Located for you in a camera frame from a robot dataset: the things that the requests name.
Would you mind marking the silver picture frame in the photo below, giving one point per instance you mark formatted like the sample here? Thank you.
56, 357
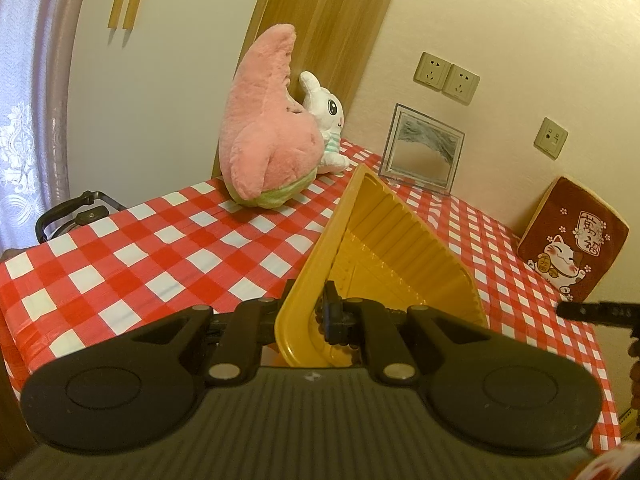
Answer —
425, 155

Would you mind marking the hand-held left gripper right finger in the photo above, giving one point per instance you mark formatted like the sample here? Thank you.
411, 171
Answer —
334, 317

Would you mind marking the beige wall socket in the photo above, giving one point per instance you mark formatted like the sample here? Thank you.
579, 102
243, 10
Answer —
462, 85
432, 71

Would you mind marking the pink starfish plush toy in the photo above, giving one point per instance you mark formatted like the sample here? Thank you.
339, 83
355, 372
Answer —
270, 135

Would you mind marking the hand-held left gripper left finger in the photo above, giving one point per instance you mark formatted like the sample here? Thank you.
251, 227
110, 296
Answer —
260, 322

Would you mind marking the orange plastic tray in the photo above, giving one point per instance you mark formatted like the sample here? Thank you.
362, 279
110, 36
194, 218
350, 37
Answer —
390, 240

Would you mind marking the brown lucky cat cushion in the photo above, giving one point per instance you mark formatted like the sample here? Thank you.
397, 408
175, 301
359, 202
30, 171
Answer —
575, 240

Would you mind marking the red white checkered tablecloth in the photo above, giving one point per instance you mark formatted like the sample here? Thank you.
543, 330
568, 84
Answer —
150, 250

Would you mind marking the wooden door panel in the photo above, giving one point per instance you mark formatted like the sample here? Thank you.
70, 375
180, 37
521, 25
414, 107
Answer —
320, 10

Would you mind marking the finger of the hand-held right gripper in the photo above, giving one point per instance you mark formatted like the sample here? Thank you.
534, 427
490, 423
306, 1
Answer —
600, 311

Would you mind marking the white bunny plush toy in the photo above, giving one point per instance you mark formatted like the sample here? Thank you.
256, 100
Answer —
327, 120

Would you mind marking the sheer patterned curtain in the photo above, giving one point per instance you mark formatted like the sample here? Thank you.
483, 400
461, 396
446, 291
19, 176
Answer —
25, 110

